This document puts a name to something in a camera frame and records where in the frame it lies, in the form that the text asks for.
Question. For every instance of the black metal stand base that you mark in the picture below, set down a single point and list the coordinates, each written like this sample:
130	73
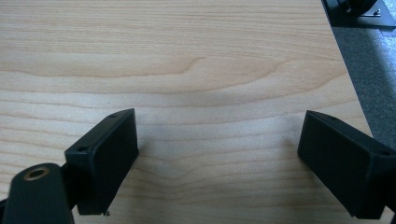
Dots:
358	14

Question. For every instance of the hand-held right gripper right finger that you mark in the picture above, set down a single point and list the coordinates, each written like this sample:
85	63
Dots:
345	161

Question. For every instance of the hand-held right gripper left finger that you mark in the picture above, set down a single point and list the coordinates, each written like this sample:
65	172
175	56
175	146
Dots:
104	161

